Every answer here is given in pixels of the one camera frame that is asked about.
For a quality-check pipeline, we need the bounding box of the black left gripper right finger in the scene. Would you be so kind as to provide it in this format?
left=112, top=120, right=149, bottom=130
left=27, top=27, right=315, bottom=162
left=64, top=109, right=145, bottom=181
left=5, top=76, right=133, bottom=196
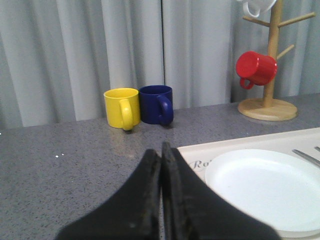
left=161, top=142, right=280, bottom=240

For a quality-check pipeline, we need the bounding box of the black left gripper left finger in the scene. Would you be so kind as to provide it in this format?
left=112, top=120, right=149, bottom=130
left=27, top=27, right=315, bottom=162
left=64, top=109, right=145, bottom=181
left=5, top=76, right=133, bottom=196
left=56, top=149, right=161, bottom=240

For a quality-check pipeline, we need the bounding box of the white round plate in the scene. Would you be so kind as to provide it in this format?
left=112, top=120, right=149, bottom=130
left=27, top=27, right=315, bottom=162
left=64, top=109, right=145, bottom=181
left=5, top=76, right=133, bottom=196
left=204, top=149, right=320, bottom=238

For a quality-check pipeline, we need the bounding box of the silver metal spoon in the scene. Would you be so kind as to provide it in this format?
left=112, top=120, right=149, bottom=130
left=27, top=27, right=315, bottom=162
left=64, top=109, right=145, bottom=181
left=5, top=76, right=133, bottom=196
left=292, top=149, right=320, bottom=167

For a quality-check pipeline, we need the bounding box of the yellow mug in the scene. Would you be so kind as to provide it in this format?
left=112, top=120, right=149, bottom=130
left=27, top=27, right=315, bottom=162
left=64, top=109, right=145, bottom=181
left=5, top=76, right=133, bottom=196
left=104, top=88, right=141, bottom=131

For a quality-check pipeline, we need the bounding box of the dark blue mug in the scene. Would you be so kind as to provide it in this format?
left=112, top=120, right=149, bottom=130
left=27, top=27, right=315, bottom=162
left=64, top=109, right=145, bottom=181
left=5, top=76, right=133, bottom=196
left=139, top=85, right=174, bottom=126

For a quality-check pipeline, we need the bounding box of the wooden mug tree stand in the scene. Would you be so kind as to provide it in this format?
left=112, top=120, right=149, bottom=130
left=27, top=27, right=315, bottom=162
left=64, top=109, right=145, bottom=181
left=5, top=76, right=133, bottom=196
left=238, top=0, right=316, bottom=122

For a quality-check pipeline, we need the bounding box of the red mug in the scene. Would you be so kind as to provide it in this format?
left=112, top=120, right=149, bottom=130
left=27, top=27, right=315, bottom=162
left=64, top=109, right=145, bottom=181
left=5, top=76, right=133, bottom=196
left=235, top=51, right=278, bottom=90

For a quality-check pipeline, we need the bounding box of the white mug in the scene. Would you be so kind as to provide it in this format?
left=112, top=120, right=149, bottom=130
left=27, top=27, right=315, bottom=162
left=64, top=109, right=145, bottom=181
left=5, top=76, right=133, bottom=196
left=237, top=0, right=277, bottom=18

